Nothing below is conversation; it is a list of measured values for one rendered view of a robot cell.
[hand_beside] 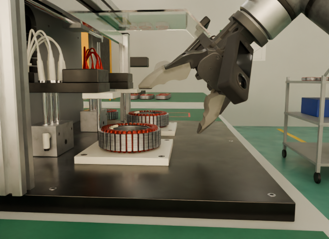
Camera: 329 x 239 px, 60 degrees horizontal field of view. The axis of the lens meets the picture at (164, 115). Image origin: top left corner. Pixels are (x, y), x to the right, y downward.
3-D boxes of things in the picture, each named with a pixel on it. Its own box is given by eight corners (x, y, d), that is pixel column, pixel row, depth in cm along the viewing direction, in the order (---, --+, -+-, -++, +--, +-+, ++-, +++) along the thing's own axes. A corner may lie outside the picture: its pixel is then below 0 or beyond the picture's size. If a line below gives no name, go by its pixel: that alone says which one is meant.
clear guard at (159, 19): (203, 47, 90) (204, 28, 89) (210, 35, 66) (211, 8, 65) (102, 48, 92) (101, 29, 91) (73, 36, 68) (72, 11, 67)
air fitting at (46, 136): (51, 149, 49) (50, 132, 49) (48, 151, 48) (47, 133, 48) (45, 149, 49) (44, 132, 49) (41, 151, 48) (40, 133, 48)
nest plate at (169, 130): (176, 126, 83) (176, 122, 83) (175, 136, 68) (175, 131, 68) (126, 125, 84) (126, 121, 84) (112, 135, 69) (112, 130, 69)
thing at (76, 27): (89, 32, 74) (88, 15, 73) (81, 28, 68) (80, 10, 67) (72, 32, 74) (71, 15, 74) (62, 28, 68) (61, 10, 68)
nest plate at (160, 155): (173, 144, 59) (173, 138, 59) (168, 166, 44) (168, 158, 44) (102, 143, 60) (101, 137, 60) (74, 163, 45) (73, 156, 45)
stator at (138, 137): (163, 140, 57) (163, 122, 56) (157, 155, 46) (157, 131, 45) (108, 139, 58) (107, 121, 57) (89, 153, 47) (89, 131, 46)
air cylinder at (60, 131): (74, 147, 57) (73, 119, 56) (57, 156, 49) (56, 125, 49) (49, 146, 57) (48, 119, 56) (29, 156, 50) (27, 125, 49)
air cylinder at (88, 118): (107, 127, 81) (107, 107, 80) (99, 132, 73) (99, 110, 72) (90, 127, 81) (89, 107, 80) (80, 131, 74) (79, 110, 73)
